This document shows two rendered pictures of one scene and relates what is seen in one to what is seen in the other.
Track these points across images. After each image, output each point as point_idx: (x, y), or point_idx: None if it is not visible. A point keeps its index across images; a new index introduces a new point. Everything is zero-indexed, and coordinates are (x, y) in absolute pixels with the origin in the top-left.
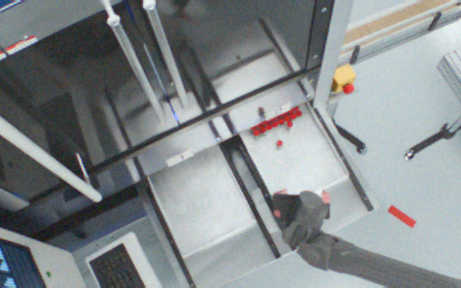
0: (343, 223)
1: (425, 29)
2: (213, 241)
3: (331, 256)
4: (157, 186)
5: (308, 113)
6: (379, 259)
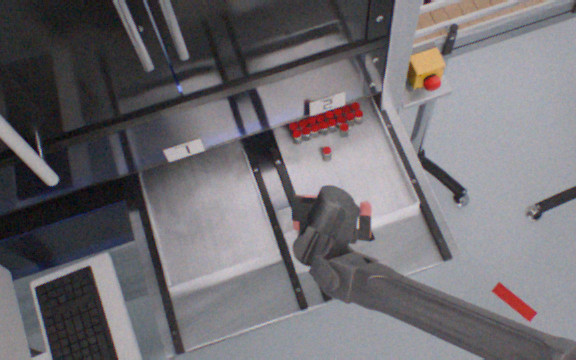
0: (404, 272)
1: (567, 10)
2: (215, 273)
3: (356, 280)
4: (151, 191)
5: (373, 117)
6: (425, 291)
